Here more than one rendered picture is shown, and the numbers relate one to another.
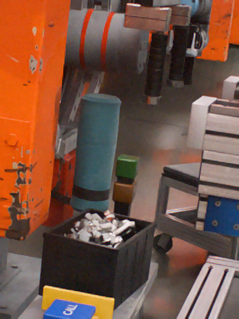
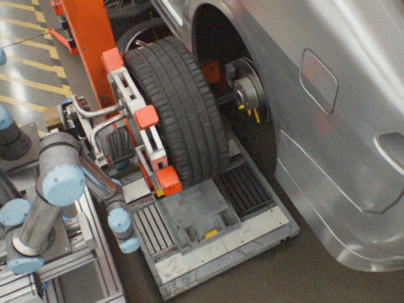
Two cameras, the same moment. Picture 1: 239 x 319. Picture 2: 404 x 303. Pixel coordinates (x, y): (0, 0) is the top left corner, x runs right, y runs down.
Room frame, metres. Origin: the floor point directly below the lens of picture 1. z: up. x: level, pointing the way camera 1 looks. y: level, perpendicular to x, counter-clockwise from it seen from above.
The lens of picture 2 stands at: (3.29, -0.32, 2.45)
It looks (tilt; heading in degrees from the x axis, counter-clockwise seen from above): 53 degrees down; 149
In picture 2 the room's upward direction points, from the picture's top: 7 degrees counter-clockwise
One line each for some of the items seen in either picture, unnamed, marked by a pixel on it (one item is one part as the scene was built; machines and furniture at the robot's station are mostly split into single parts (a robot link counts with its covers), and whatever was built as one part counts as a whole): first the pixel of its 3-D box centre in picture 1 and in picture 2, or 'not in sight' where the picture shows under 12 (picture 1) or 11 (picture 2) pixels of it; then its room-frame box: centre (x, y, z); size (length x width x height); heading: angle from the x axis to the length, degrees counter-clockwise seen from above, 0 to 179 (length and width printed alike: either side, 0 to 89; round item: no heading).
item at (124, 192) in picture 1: (124, 190); not in sight; (1.63, -0.02, 0.59); 0.04 x 0.04 x 0.04; 79
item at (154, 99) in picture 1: (155, 66); (79, 126); (1.79, -0.05, 0.83); 0.04 x 0.04 x 0.16
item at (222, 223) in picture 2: not in sight; (192, 202); (2.08, 0.30, 0.13); 0.50 x 0.36 x 0.10; 169
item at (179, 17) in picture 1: (171, 13); (103, 165); (2.13, -0.09, 0.93); 0.09 x 0.05 x 0.05; 79
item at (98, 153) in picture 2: not in sight; (111, 128); (2.07, 0.01, 1.03); 0.19 x 0.18 x 0.11; 79
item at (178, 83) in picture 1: (178, 55); not in sight; (2.12, -0.12, 0.83); 0.04 x 0.04 x 0.16
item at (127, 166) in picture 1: (127, 166); not in sight; (1.63, -0.02, 0.64); 0.04 x 0.04 x 0.04; 79
